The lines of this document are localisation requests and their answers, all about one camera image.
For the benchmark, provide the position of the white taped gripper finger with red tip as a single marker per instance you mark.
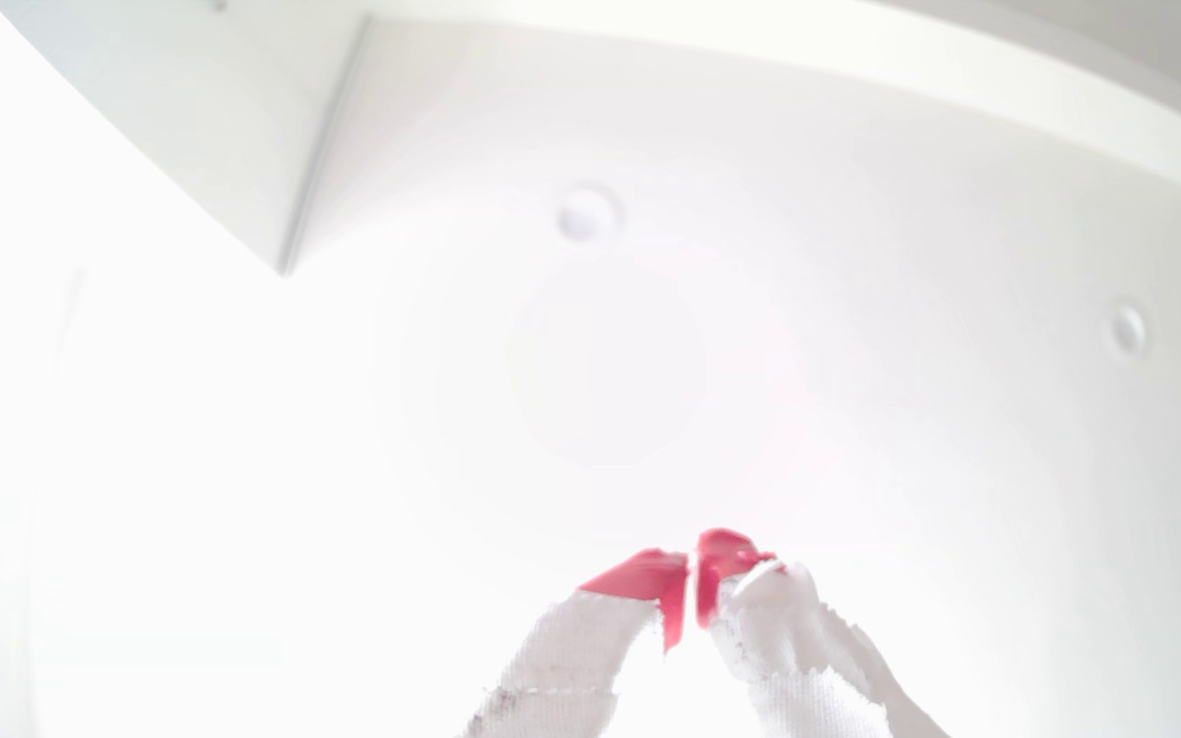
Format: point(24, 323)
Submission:
point(796, 656)
point(570, 666)

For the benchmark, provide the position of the round recessed ceiling light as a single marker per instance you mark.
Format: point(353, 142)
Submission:
point(1128, 330)
point(587, 213)

